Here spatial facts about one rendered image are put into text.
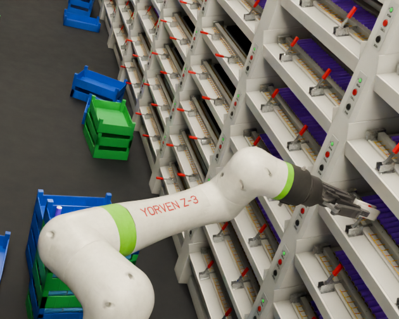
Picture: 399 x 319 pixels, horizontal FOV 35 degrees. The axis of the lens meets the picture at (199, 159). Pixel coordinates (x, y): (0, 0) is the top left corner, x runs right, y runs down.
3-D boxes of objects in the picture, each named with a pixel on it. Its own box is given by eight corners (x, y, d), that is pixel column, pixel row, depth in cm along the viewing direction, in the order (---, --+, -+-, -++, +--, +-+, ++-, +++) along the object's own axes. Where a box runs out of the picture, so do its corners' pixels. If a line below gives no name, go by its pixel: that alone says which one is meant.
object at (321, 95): (330, 137, 175) (334, 92, 167) (262, 56, 225) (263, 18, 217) (396, 128, 179) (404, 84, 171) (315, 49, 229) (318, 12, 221)
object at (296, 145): (305, 193, 183) (309, 153, 176) (245, 102, 233) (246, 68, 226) (369, 183, 187) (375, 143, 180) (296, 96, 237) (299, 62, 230)
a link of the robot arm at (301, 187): (301, 173, 140) (286, 152, 148) (274, 212, 145) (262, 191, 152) (322, 180, 143) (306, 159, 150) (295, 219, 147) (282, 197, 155)
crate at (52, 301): (39, 309, 214) (43, 291, 210) (31, 269, 230) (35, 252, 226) (123, 306, 227) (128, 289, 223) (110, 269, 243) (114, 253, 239)
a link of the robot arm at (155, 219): (144, 239, 124) (120, 192, 128) (120, 264, 132) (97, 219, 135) (261, 202, 149) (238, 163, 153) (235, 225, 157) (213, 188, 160)
